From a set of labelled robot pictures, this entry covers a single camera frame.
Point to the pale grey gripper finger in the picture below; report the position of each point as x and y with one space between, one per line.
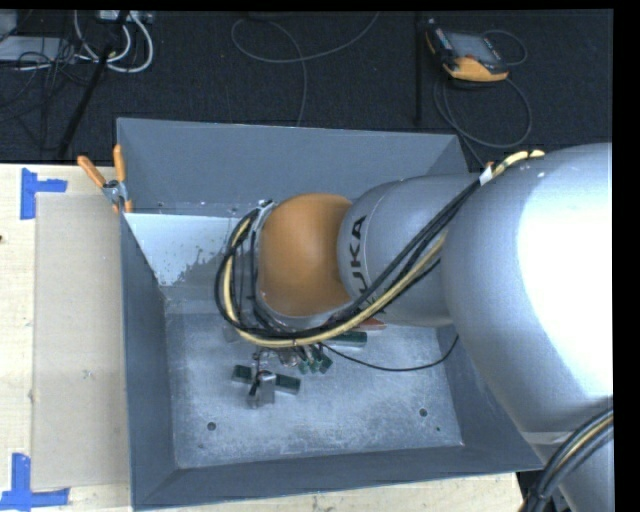
267 389
253 399

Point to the dark green flat block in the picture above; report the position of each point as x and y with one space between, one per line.
288 383
350 340

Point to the grey metal bin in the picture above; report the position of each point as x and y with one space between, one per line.
325 425

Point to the red-brown flat block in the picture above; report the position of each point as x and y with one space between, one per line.
372 324

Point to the pale wood board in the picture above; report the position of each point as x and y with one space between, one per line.
75 325

